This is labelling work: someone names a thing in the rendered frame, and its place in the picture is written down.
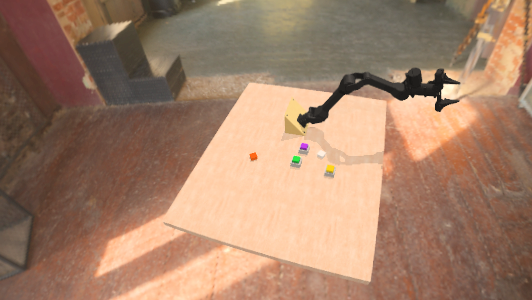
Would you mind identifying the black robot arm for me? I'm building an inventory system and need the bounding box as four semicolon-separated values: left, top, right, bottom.
297;67;423;128

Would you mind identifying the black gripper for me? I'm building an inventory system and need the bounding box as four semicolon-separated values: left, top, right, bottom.
421;68;461;112

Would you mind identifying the green button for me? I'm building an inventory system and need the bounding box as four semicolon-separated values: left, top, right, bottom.
290;156;303;168

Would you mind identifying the yellow button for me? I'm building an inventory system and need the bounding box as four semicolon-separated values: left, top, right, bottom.
324;165;336;178

